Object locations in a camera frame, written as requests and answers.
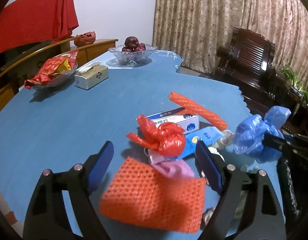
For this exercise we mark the red knotted plastic bag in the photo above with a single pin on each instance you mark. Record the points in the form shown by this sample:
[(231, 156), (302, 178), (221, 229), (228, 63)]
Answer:
[(167, 139)]

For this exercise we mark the pale green rubber glove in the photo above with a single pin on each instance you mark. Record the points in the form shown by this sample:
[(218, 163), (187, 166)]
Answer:
[(243, 194)]

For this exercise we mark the orange foam net long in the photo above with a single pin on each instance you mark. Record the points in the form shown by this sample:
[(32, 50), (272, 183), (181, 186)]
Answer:
[(197, 109)]

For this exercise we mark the red cloth cover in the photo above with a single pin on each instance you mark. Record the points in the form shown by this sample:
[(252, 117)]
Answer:
[(25, 22)]

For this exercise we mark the red snack packet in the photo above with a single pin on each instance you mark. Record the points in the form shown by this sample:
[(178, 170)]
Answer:
[(52, 68)]

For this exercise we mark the blue white cotton pad box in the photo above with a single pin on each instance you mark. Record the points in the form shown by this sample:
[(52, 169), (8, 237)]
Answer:
[(187, 121)]

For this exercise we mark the dark wooden armchair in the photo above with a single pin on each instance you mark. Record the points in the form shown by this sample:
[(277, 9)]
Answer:
[(247, 63)]

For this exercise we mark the floral beige curtain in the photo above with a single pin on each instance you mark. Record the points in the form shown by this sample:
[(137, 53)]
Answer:
[(194, 29)]

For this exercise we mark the blue hand cream tube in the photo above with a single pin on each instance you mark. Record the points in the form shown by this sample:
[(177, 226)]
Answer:
[(211, 136)]

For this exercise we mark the pink plastic bag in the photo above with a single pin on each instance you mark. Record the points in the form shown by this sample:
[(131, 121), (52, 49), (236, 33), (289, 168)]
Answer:
[(172, 169)]

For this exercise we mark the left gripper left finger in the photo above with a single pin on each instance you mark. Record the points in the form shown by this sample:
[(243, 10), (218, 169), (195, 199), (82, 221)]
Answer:
[(97, 165)]

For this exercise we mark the wooden chair back rail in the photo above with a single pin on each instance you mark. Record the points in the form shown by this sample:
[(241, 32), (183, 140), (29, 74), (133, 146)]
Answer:
[(44, 46)]

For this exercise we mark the blue plastic bag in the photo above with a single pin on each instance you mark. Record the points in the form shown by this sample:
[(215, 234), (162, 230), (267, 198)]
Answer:
[(250, 133)]

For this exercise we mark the black trash bag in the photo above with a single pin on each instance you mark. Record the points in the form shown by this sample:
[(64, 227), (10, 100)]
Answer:
[(293, 181)]

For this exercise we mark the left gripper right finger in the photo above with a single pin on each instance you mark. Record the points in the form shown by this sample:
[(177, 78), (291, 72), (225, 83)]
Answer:
[(212, 165)]

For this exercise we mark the green potted plant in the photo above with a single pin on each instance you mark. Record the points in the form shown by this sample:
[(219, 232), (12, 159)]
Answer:
[(296, 84)]

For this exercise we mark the tissue box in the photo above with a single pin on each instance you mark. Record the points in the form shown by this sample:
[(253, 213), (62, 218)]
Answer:
[(86, 77)]

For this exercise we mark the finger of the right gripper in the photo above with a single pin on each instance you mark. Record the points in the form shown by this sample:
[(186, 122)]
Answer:
[(276, 147)]

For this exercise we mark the glass fruit bowl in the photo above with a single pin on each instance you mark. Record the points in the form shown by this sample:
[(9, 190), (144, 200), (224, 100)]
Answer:
[(132, 58)]

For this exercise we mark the blue table cloth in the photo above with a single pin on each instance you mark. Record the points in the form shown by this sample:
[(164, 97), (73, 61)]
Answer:
[(58, 129)]

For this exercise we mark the glass snack dish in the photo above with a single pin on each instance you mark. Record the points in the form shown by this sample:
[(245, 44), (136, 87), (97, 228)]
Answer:
[(57, 81)]

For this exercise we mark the dark red apples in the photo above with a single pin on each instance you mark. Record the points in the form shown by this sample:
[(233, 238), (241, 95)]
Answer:
[(132, 44)]

